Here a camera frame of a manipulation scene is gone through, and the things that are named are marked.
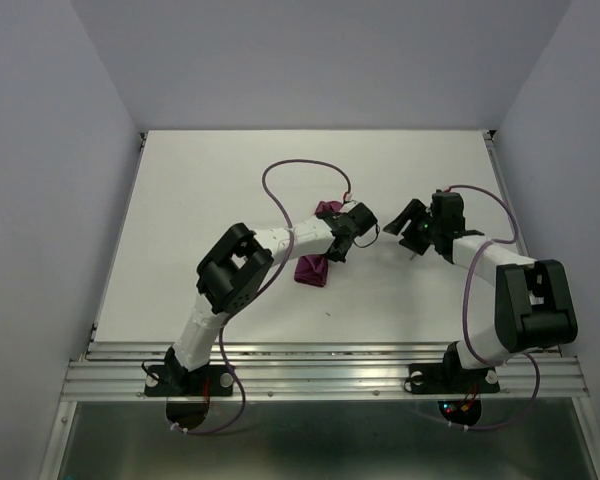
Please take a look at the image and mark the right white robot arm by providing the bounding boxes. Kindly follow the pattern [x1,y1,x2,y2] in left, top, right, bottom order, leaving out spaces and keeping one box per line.
[383,187,578,390]

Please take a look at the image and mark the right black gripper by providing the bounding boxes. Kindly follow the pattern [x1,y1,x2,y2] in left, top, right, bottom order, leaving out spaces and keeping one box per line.
[381,198,441,255]

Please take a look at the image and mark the purple cloth napkin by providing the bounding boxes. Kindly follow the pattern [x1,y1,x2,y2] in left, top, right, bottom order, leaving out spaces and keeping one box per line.
[294,201,343,288]

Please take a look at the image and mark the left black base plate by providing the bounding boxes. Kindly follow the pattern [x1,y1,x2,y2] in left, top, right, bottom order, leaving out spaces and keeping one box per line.
[142,364,234,398]

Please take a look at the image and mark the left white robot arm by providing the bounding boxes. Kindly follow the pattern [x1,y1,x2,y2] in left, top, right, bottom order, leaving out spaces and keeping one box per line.
[161,202,377,394]

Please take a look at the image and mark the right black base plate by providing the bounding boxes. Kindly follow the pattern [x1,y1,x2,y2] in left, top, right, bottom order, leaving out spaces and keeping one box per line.
[403,363,500,395]

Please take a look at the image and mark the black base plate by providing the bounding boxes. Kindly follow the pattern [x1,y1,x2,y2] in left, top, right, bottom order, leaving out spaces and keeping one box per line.
[403,363,500,395]
[142,364,234,398]

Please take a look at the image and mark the aluminium rail frame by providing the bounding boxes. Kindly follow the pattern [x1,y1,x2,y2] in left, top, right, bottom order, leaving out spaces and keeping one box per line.
[41,130,600,479]

